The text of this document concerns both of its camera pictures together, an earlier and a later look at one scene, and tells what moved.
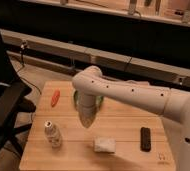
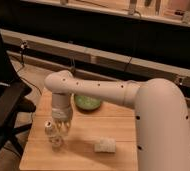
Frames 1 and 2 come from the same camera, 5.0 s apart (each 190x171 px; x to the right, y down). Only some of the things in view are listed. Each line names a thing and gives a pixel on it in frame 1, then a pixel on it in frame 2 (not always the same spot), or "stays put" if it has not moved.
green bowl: x=77 y=98 stays put
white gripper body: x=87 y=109 → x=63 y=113
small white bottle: x=53 y=134 stays put
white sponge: x=104 y=144 stays put
